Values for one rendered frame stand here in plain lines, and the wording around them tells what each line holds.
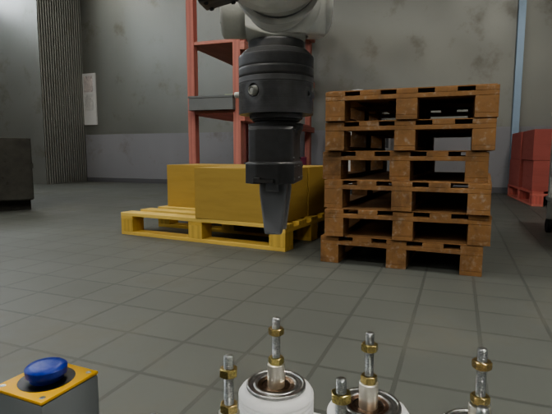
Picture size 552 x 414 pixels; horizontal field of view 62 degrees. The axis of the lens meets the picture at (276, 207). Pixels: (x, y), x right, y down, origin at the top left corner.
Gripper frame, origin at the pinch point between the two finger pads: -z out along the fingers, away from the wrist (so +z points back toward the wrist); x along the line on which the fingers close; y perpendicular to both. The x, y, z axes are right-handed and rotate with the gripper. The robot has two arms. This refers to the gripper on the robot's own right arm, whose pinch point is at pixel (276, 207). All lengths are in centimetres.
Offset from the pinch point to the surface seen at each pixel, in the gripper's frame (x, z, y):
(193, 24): 383, 130, 143
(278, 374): -1.0, -20.9, -0.5
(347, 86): 660, 107, -1
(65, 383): -14.9, -16.5, 19.0
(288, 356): 62, -48, 7
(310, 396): -1.1, -23.4, -4.5
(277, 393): -2.6, -22.6, -0.6
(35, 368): -15.2, -15.0, 22.0
